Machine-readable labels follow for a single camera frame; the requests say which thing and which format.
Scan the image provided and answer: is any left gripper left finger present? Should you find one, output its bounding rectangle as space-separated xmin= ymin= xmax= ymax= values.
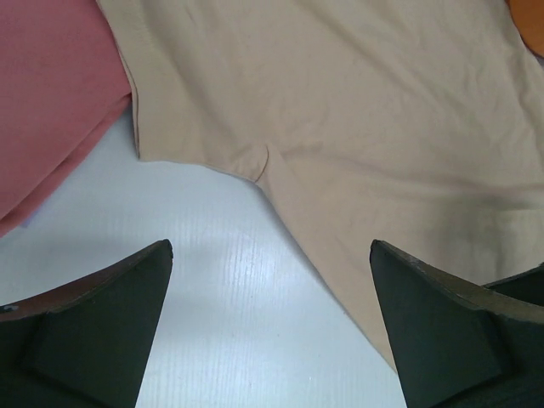
xmin=1 ymin=240 xmax=173 ymax=407

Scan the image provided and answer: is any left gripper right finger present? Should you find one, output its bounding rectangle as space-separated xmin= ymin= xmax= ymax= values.
xmin=370 ymin=241 xmax=543 ymax=407

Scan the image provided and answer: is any beige t shirt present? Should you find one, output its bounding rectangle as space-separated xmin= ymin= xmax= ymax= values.
xmin=99 ymin=1 xmax=543 ymax=361

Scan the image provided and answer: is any folded pink t shirt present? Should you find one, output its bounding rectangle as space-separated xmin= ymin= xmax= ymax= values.
xmin=1 ymin=1 xmax=131 ymax=234

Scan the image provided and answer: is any orange plastic basket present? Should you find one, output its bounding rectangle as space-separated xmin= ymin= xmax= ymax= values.
xmin=507 ymin=0 xmax=543 ymax=58

